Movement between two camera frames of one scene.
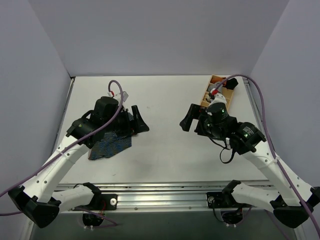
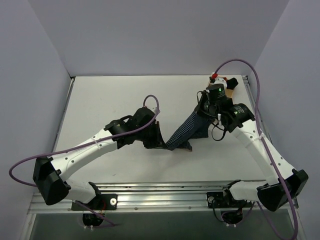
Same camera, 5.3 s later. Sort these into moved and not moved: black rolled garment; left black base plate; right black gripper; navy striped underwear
Moved: navy striped underwear; right black gripper
Not moved: black rolled garment; left black base plate
